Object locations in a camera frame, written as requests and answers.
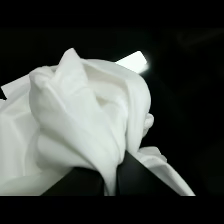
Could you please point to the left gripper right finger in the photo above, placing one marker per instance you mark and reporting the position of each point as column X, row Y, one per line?
column 140, row 180

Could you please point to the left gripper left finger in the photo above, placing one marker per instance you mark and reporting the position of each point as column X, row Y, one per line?
column 81, row 183

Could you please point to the white shirt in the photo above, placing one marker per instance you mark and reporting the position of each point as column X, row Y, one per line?
column 76, row 110

